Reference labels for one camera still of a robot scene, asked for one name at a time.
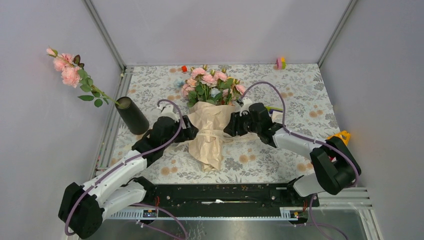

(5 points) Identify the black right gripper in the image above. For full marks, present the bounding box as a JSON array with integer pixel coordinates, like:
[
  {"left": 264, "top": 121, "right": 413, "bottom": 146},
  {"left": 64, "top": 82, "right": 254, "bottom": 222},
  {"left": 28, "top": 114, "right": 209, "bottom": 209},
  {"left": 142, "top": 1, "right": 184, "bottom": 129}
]
[{"left": 223, "top": 109, "right": 261, "bottom": 137}]

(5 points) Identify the cream ribbon gold lettering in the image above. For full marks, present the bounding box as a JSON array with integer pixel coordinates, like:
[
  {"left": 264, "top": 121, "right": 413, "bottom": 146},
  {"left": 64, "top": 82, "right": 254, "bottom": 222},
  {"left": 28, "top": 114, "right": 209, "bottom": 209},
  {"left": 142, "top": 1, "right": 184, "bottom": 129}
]
[{"left": 194, "top": 129, "right": 260, "bottom": 144}]

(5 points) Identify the paper flower bouquet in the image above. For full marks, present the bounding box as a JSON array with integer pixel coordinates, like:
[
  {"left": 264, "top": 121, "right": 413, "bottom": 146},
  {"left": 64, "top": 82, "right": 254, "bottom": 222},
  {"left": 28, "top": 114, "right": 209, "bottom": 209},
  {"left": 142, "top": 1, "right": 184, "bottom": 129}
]
[{"left": 181, "top": 65, "right": 246, "bottom": 172}]

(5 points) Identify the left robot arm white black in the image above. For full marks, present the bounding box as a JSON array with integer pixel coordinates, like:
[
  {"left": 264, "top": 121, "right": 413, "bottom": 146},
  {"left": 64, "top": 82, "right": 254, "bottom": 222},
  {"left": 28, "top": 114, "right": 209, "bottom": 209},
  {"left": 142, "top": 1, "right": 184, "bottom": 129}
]
[{"left": 58, "top": 115, "right": 199, "bottom": 239}]

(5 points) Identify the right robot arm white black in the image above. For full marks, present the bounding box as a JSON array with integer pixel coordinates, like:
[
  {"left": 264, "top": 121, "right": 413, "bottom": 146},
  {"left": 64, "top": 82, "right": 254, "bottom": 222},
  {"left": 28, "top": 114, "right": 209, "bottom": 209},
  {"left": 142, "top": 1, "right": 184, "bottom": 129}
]
[{"left": 224, "top": 103, "right": 362, "bottom": 206}]

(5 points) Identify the black cylindrical vase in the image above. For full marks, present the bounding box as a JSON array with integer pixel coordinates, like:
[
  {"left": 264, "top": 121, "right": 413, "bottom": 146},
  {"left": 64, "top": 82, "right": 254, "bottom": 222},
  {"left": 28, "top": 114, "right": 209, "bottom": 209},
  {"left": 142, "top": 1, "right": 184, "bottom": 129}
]
[{"left": 115, "top": 96, "right": 150, "bottom": 135}]

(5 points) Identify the pink rose stem in vase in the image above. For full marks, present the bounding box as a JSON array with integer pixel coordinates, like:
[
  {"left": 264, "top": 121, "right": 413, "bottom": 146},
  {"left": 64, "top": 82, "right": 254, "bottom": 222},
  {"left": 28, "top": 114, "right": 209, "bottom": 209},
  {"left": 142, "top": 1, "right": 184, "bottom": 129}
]
[{"left": 46, "top": 47, "right": 123, "bottom": 108}]

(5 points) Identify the green purple toy block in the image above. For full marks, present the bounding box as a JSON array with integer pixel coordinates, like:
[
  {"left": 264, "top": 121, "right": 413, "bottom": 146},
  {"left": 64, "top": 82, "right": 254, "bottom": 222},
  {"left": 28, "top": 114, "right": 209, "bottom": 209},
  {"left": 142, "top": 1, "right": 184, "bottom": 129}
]
[{"left": 265, "top": 106, "right": 284, "bottom": 114}]

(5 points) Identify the cream wooden block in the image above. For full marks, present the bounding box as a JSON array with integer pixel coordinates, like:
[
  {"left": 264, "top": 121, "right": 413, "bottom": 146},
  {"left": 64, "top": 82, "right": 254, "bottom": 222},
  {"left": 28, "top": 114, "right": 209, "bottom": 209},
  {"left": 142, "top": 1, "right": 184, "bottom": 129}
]
[{"left": 271, "top": 111, "right": 283, "bottom": 123}]

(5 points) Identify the floral patterned table mat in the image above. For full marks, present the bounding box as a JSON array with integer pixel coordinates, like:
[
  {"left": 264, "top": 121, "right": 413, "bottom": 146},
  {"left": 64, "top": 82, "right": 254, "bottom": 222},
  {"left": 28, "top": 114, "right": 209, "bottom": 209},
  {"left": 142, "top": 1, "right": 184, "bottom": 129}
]
[{"left": 118, "top": 64, "right": 340, "bottom": 184}]

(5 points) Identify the small red block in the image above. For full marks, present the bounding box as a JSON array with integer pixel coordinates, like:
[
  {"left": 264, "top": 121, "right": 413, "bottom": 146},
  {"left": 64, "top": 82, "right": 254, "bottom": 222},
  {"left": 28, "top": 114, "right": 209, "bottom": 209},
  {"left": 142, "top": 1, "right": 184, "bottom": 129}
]
[{"left": 181, "top": 65, "right": 188, "bottom": 73}]

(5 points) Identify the pink green stacked toy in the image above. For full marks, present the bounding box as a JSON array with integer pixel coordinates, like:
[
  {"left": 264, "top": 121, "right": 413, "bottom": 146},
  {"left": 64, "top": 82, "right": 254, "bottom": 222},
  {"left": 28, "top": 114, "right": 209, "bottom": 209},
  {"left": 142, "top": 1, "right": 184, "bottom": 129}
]
[{"left": 275, "top": 57, "right": 287, "bottom": 70}]

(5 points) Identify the yellow plastic toy piece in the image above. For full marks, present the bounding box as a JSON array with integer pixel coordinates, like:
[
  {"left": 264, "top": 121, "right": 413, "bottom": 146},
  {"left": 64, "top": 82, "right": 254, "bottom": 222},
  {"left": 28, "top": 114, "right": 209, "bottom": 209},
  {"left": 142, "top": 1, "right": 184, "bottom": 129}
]
[{"left": 327, "top": 130, "right": 351, "bottom": 146}]

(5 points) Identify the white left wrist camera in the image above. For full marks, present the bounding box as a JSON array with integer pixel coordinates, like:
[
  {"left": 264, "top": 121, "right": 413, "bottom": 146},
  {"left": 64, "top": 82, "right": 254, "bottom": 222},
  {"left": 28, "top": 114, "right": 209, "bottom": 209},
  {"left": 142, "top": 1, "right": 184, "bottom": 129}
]
[{"left": 157, "top": 103, "right": 180, "bottom": 122}]

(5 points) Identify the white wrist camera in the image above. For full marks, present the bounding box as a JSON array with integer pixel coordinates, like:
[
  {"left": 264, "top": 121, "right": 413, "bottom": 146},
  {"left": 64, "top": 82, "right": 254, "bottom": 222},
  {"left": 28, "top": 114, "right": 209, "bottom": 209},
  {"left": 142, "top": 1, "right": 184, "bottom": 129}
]
[
  {"left": 157, "top": 103, "right": 180, "bottom": 122},
  {"left": 237, "top": 97, "right": 253, "bottom": 117}
]

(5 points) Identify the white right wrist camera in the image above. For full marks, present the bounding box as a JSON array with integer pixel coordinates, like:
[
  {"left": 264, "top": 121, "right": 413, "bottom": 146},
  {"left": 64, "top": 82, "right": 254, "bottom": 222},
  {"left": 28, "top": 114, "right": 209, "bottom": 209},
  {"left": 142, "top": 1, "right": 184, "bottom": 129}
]
[{"left": 237, "top": 97, "right": 253, "bottom": 117}]

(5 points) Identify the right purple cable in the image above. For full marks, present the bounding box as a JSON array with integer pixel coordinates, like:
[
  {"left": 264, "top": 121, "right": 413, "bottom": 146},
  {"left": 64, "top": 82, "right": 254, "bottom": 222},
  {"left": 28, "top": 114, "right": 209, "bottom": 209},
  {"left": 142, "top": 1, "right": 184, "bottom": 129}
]
[{"left": 239, "top": 81, "right": 361, "bottom": 240}]

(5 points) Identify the purple cable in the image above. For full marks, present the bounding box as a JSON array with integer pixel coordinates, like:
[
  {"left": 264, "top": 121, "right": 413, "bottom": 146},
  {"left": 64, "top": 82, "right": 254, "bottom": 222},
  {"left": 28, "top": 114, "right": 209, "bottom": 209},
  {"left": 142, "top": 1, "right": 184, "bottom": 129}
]
[
  {"left": 64, "top": 99, "right": 190, "bottom": 240},
  {"left": 239, "top": 81, "right": 361, "bottom": 240}
]

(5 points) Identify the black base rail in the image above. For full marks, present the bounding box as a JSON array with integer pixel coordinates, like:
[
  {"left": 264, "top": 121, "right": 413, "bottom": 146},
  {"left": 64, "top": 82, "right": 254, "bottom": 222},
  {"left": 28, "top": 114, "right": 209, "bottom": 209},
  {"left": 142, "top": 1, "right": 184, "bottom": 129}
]
[{"left": 131, "top": 176, "right": 320, "bottom": 218}]

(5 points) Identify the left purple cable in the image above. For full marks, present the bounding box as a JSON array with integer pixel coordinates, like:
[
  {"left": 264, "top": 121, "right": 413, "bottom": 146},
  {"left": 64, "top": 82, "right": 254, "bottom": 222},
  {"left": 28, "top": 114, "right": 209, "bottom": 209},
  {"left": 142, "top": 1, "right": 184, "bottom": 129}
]
[{"left": 64, "top": 99, "right": 190, "bottom": 240}]

